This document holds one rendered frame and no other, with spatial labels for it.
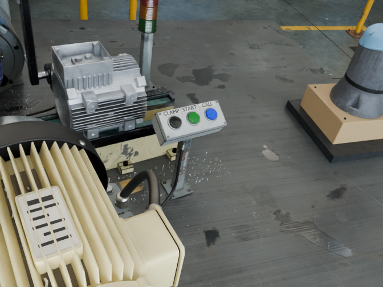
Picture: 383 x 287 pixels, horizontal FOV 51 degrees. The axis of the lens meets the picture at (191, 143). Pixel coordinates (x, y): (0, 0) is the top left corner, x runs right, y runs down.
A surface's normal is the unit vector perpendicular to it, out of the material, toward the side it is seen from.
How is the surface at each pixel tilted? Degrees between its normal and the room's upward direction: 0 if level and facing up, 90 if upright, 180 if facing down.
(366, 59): 89
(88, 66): 90
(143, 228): 0
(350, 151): 0
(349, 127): 90
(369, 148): 0
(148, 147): 90
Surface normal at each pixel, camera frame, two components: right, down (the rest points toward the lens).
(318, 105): -0.94, 0.10
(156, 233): 0.14, -0.75
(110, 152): 0.49, 0.62
